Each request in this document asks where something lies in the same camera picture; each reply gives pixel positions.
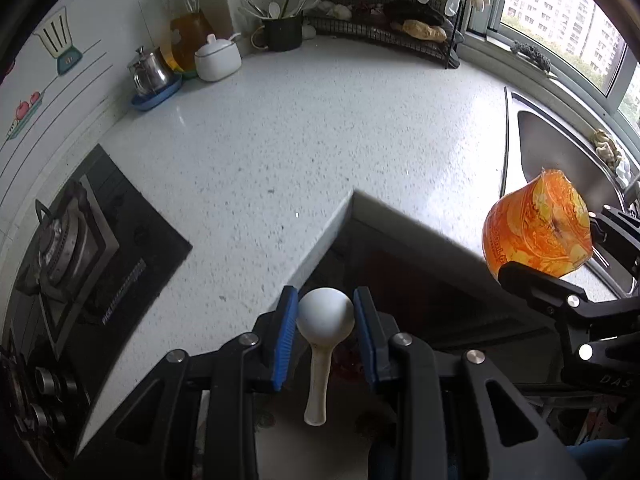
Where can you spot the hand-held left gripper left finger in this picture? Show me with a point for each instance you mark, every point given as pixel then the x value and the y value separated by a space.
pixel 285 340

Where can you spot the blue saucer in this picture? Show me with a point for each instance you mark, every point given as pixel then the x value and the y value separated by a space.
pixel 160 98

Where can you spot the silver cabinet door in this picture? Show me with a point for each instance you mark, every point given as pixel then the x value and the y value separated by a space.
pixel 425 285

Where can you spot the glass oil bottle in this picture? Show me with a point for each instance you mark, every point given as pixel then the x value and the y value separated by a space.
pixel 190 35

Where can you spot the black utensil cup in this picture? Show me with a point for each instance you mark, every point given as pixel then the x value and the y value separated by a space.
pixel 282 35

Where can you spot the white plastic spoon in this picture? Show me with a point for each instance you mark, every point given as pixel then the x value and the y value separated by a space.
pixel 325 315

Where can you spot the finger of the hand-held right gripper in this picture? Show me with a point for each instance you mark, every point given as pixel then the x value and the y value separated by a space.
pixel 540 287
pixel 620 232

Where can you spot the ginger root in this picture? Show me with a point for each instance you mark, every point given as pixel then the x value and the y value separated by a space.
pixel 425 30

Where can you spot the small steel pot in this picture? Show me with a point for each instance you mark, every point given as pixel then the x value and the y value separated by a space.
pixel 150 72

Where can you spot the orange plastic cup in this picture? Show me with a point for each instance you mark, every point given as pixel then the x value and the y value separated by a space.
pixel 530 230

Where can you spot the white lidded jar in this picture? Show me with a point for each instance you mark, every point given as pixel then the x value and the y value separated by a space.
pixel 217 62

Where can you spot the beige crumpled cloth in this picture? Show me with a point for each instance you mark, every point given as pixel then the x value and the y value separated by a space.
pixel 607 147

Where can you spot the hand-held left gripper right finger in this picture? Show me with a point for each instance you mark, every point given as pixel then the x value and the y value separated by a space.
pixel 365 335

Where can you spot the garlic bulbs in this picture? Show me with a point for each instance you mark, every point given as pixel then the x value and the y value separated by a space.
pixel 335 9

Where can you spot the black glass gas stove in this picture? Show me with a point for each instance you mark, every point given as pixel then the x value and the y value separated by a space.
pixel 125 270

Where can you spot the pale metal spoon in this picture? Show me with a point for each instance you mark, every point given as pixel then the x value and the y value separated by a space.
pixel 252 8

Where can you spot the cartoon kitchen wall sticker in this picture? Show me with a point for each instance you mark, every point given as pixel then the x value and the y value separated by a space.
pixel 60 40

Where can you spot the dark dried plant sprig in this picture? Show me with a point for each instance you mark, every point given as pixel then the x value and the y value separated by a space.
pixel 532 55

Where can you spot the stainless steel sink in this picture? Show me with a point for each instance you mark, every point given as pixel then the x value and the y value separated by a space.
pixel 550 145

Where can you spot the blue denim pants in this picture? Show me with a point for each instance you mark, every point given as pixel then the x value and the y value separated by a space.
pixel 595 457

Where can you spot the small white spoon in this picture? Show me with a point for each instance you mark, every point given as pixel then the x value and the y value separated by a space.
pixel 274 9

